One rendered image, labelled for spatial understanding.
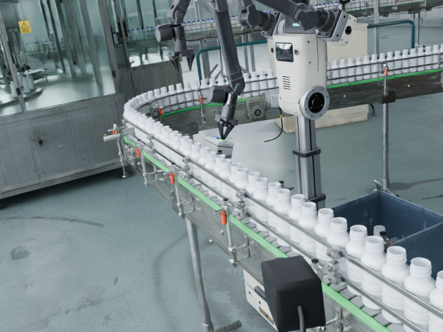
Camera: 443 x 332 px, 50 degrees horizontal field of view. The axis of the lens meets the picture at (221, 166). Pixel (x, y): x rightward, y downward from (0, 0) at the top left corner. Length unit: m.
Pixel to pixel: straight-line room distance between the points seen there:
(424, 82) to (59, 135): 3.28
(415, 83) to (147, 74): 4.19
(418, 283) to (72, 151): 4.23
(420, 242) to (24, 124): 3.91
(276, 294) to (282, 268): 0.05
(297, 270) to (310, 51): 1.76
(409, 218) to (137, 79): 5.59
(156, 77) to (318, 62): 5.01
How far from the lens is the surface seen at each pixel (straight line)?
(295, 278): 0.46
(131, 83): 6.94
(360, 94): 3.65
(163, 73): 7.07
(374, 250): 1.09
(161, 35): 2.17
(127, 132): 2.63
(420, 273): 1.02
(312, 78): 2.21
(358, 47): 6.08
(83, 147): 4.94
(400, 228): 1.85
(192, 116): 3.34
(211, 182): 1.75
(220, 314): 2.83
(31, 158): 4.89
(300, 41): 2.15
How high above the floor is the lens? 1.70
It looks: 20 degrees down
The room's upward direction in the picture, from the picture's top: 7 degrees counter-clockwise
